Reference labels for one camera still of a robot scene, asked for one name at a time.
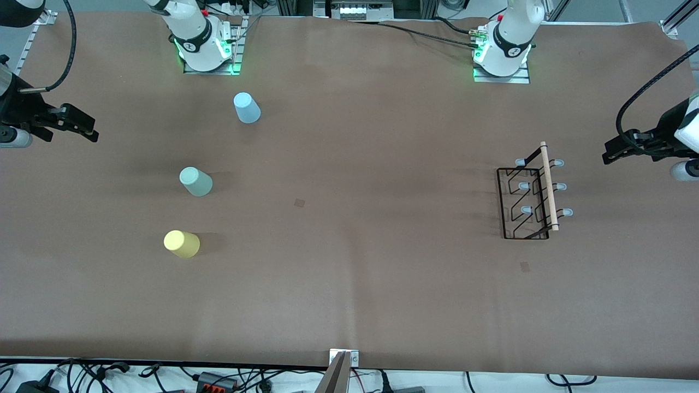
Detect aluminium side rail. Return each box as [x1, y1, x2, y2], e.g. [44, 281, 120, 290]
[11, 10, 58, 77]

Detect black wire cup holder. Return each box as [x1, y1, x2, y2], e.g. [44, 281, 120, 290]
[496, 141, 573, 241]

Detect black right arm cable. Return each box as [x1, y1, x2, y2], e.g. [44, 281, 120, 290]
[19, 0, 77, 93]

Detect brown paper table cover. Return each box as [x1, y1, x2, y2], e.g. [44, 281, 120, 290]
[0, 12, 699, 380]

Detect grey orange connector block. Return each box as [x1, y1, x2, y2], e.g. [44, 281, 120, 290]
[196, 371, 239, 393]

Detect white control box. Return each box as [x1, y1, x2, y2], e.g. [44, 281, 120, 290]
[314, 0, 395, 21]

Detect black power adapter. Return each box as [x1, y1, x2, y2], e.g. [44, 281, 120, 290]
[15, 380, 61, 393]

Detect yellow plastic cup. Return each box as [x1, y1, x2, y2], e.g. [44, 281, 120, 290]
[163, 230, 201, 259]

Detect light blue plastic cup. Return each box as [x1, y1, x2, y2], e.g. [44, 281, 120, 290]
[233, 92, 262, 124]

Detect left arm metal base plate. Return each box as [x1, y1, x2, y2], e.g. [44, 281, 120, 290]
[472, 25, 531, 85]

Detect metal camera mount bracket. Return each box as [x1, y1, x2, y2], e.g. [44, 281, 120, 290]
[316, 349, 360, 393]

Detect white power strip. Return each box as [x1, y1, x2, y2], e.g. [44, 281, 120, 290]
[210, 0, 258, 16]

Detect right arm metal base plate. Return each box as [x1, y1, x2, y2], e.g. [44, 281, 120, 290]
[182, 15, 250, 76]

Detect pale green plastic cup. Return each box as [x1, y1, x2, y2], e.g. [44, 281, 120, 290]
[179, 166, 214, 198]

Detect black tangled cable bundle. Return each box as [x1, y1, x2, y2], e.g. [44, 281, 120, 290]
[0, 358, 189, 393]

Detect black cables on cover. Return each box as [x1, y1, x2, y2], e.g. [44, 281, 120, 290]
[348, 15, 488, 51]

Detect black looped cable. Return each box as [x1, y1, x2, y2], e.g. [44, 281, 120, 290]
[545, 373, 597, 387]

